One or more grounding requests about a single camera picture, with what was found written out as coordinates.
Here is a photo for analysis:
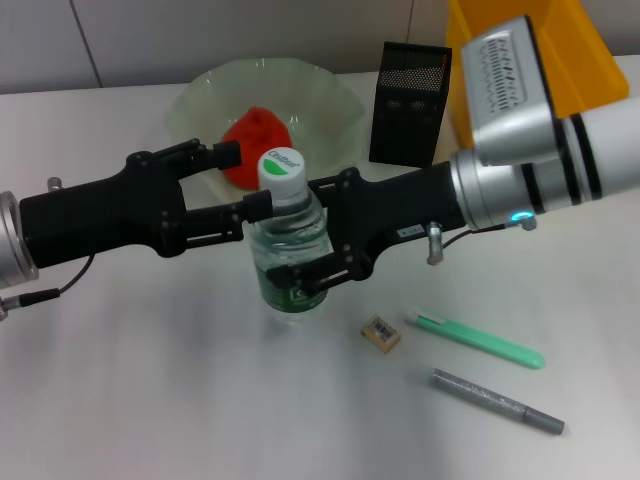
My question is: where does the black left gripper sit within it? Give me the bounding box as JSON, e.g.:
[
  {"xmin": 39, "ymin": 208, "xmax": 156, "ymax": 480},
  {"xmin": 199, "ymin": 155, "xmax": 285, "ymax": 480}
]
[{"xmin": 18, "ymin": 139, "xmax": 276, "ymax": 270}]

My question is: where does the clear green-label water bottle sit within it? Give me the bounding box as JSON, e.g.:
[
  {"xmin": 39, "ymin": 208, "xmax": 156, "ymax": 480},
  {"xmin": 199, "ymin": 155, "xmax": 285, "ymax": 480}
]
[{"xmin": 247, "ymin": 147, "xmax": 336, "ymax": 322}]

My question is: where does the pale green wavy glass bowl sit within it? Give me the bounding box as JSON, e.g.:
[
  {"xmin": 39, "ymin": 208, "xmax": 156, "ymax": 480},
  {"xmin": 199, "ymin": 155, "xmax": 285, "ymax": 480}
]
[{"xmin": 165, "ymin": 56, "xmax": 367, "ymax": 212}]

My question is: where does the small beige eraser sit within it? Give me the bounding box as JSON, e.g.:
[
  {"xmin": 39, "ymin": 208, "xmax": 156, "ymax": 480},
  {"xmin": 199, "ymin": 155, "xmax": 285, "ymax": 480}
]
[{"xmin": 358, "ymin": 313, "xmax": 403, "ymax": 357}]

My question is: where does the mint green pen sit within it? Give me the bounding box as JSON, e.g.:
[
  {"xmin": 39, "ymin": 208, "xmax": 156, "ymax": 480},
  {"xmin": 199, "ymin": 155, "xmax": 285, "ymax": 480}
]
[{"xmin": 403, "ymin": 305, "xmax": 547, "ymax": 371}]

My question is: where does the grey marker pen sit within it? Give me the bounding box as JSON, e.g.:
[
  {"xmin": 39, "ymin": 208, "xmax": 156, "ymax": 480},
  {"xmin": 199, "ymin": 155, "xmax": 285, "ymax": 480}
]
[{"xmin": 428, "ymin": 367, "xmax": 567, "ymax": 437}]

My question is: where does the orange knitted toy fruit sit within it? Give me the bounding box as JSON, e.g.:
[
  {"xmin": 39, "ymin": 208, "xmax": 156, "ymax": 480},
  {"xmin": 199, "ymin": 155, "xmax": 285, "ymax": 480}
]
[{"xmin": 220, "ymin": 105, "xmax": 294, "ymax": 192}]

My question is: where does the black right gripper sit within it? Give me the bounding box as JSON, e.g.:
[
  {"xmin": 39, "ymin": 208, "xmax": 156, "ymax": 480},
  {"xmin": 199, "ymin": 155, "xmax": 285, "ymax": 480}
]
[{"xmin": 265, "ymin": 161, "xmax": 470, "ymax": 297}]

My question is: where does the black mesh pen holder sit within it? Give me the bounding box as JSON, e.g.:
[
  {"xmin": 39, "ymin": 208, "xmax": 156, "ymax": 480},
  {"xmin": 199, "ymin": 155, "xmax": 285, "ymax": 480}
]
[{"xmin": 368, "ymin": 41, "xmax": 453, "ymax": 169}]

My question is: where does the yellow plastic storage bin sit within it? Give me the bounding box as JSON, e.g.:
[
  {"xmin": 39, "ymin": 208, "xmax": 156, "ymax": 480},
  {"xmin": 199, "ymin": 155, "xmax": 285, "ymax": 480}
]
[{"xmin": 444, "ymin": 0, "xmax": 631, "ymax": 150}]

